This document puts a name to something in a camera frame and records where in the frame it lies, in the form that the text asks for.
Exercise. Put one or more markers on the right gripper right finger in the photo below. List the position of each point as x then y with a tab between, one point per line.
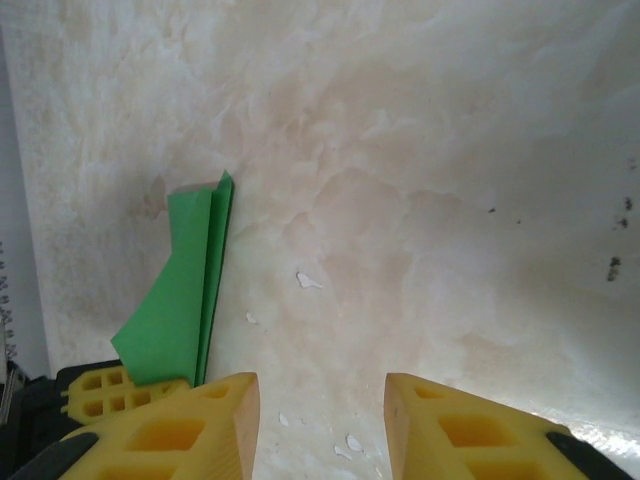
425	440

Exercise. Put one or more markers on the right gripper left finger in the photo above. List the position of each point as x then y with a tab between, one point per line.
220	450

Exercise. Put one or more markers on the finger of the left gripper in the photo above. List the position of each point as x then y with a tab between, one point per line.
102	372
102	417

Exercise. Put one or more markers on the green paper sheet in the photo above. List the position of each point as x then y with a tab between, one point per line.
185	300

